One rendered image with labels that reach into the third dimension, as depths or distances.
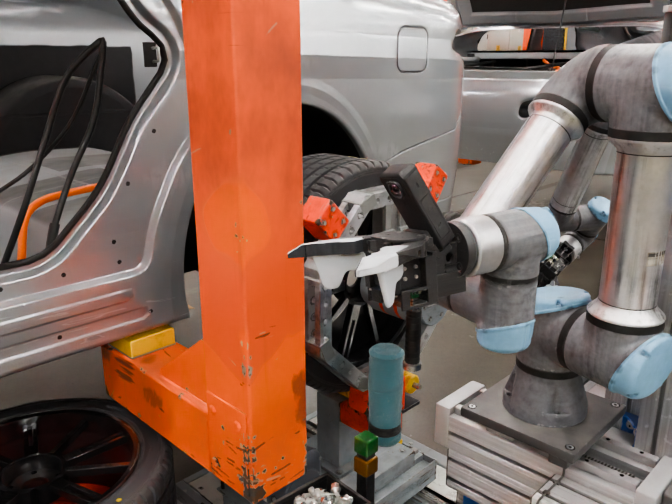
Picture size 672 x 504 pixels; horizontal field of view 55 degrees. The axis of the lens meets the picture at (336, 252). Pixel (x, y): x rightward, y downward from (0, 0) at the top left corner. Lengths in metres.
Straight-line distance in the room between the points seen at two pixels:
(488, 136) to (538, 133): 3.21
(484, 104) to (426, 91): 1.84
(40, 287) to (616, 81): 1.28
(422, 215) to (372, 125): 1.48
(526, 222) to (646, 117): 0.25
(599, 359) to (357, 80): 1.33
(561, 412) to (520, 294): 0.41
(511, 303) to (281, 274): 0.57
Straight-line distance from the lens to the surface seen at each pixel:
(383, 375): 1.63
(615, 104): 1.03
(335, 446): 2.06
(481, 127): 4.27
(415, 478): 2.20
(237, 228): 1.23
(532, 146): 1.04
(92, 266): 1.70
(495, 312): 0.88
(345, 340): 1.82
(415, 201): 0.75
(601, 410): 1.32
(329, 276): 0.78
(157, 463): 1.70
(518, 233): 0.84
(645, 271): 1.07
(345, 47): 2.11
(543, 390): 1.22
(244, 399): 1.37
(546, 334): 1.17
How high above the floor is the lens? 1.45
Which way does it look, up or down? 17 degrees down
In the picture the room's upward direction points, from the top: straight up
